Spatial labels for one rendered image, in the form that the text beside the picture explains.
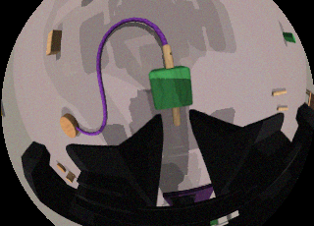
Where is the small wooden block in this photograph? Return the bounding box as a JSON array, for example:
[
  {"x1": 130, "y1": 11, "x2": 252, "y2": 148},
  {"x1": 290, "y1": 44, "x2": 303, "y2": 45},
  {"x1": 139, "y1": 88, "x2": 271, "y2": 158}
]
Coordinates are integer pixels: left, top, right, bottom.
[{"x1": 46, "y1": 29, "x2": 63, "y2": 56}]

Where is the purple string with wooden stick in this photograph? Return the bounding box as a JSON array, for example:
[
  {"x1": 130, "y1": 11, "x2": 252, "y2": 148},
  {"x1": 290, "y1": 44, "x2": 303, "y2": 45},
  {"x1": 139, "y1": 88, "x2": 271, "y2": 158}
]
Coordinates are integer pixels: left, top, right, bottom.
[{"x1": 76, "y1": 18, "x2": 181, "y2": 136}]

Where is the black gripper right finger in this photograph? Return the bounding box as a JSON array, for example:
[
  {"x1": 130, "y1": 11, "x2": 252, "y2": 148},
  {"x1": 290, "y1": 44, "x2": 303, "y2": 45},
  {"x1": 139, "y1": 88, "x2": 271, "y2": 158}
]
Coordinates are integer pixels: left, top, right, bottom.
[{"x1": 188, "y1": 108, "x2": 284, "y2": 198}]

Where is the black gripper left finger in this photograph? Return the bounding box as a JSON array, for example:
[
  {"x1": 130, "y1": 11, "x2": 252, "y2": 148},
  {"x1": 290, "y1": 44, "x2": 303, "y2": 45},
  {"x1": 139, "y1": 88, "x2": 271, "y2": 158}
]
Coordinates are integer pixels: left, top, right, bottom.
[{"x1": 66, "y1": 113, "x2": 164, "y2": 206}]

